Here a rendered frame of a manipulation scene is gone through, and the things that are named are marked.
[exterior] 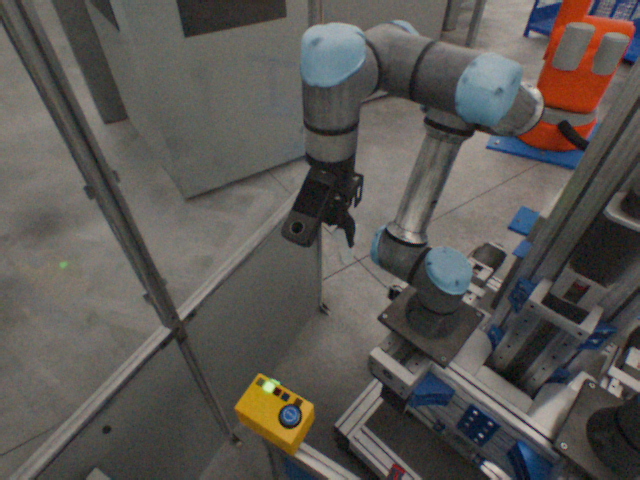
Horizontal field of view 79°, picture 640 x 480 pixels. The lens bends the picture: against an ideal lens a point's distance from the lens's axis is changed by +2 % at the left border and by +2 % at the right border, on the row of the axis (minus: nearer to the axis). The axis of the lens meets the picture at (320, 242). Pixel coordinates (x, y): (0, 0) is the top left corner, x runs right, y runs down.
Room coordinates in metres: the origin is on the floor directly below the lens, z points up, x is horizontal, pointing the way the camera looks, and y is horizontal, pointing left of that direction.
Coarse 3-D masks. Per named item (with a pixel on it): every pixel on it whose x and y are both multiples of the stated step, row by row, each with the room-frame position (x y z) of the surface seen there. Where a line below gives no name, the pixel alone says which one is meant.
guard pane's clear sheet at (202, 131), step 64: (64, 0) 0.69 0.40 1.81; (128, 0) 0.79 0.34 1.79; (192, 0) 0.93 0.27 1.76; (256, 0) 1.11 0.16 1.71; (0, 64) 0.58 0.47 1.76; (64, 64) 0.66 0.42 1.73; (128, 64) 0.76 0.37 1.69; (192, 64) 0.89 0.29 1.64; (256, 64) 1.09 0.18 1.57; (0, 128) 0.54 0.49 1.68; (128, 128) 0.71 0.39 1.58; (192, 128) 0.85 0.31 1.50; (256, 128) 1.06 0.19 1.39; (0, 192) 0.49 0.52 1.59; (64, 192) 0.57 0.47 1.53; (128, 192) 0.67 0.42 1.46; (192, 192) 0.80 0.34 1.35; (256, 192) 1.02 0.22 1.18; (0, 256) 0.44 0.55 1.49; (64, 256) 0.51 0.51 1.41; (128, 256) 0.61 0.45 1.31; (192, 256) 0.75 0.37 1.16; (0, 320) 0.39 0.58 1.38; (64, 320) 0.45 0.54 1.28; (128, 320) 0.54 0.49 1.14; (0, 384) 0.33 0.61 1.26; (64, 384) 0.38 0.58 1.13; (0, 448) 0.25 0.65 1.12
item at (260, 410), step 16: (272, 384) 0.41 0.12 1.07; (240, 400) 0.37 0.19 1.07; (256, 400) 0.37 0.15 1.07; (272, 400) 0.37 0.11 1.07; (288, 400) 0.37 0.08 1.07; (304, 400) 0.37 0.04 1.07; (240, 416) 0.34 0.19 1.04; (256, 416) 0.33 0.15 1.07; (272, 416) 0.33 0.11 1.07; (304, 416) 0.33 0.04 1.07; (272, 432) 0.30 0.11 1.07; (288, 432) 0.30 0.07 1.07; (304, 432) 0.32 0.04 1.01; (288, 448) 0.28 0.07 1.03
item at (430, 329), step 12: (408, 312) 0.62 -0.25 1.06; (420, 312) 0.59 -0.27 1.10; (432, 312) 0.58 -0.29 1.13; (456, 312) 0.59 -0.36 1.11; (420, 324) 0.57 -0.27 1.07; (432, 324) 0.56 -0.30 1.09; (444, 324) 0.56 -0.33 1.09; (456, 324) 0.58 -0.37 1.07; (432, 336) 0.55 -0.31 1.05; (444, 336) 0.55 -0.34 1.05
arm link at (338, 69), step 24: (336, 24) 0.50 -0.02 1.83; (312, 48) 0.45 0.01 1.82; (336, 48) 0.44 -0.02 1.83; (360, 48) 0.46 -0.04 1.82; (312, 72) 0.45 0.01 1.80; (336, 72) 0.44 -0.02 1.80; (360, 72) 0.46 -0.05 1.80; (312, 96) 0.45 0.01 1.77; (336, 96) 0.44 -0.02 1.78; (360, 96) 0.46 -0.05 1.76; (312, 120) 0.45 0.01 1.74; (336, 120) 0.44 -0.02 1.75
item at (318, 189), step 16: (320, 176) 0.46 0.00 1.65; (304, 192) 0.44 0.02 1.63; (320, 192) 0.44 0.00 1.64; (304, 208) 0.42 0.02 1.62; (320, 208) 0.41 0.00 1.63; (288, 224) 0.40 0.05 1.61; (304, 224) 0.40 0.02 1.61; (320, 224) 0.41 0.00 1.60; (288, 240) 0.39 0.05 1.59; (304, 240) 0.38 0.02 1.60
